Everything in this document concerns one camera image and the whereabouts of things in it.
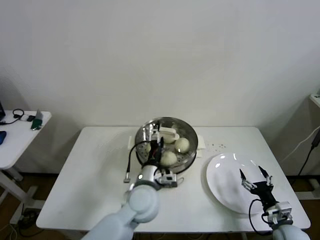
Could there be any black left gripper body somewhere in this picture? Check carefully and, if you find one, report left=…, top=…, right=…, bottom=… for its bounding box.
left=147, top=139, right=165, bottom=167

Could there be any white electric cooking pot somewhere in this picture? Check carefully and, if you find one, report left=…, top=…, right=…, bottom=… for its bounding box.
left=127, top=134, right=207, bottom=187

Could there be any power strip with cables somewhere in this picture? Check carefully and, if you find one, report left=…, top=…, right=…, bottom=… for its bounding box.
left=18, top=211, right=42, bottom=224

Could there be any white shelf unit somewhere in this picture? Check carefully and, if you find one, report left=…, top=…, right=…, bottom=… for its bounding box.
left=310, top=92, right=320, bottom=111

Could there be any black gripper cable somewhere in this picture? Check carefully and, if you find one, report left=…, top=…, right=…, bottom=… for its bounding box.
left=124, top=141, right=153, bottom=184
left=248, top=199, right=274, bottom=236

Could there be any black cable with adapter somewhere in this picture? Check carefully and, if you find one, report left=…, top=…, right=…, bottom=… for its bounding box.
left=298, top=131, right=320, bottom=177

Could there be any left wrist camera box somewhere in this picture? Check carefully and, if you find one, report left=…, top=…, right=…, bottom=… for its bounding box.
left=154, top=168, right=179, bottom=189

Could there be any white stand frame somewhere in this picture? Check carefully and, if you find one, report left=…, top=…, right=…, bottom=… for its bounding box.
left=294, top=178, right=320, bottom=201

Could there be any dark laptop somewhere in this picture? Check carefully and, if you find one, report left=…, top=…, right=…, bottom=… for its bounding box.
left=0, top=98, right=7, bottom=123

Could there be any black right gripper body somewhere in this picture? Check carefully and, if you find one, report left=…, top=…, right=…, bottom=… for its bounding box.
left=251, top=181, right=280, bottom=210

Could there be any white round plate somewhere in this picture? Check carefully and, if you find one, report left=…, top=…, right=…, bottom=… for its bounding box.
left=206, top=152, right=273, bottom=216

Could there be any perforated stainless steamer basket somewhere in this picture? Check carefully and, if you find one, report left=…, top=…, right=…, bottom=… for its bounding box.
left=135, top=116, right=200, bottom=175

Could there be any black headset with cable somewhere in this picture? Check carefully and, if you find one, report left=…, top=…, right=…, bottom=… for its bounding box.
left=0, top=108, right=26, bottom=125

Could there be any thin white cable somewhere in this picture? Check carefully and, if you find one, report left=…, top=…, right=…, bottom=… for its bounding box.
left=279, top=126, right=320, bottom=166

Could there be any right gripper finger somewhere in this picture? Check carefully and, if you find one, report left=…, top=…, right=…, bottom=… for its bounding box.
left=258, top=165, right=274, bottom=188
left=239, top=168, right=256, bottom=191

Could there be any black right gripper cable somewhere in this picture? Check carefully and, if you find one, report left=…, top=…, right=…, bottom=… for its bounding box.
left=248, top=199, right=274, bottom=236

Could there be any white side table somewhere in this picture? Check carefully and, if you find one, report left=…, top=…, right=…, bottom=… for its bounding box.
left=0, top=109, right=53, bottom=225

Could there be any green plastic tool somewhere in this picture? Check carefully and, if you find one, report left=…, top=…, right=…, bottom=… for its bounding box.
left=30, top=116, right=45, bottom=131

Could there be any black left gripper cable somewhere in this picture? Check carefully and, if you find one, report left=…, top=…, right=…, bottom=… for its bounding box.
left=124, top=141, right=153, bottom=184

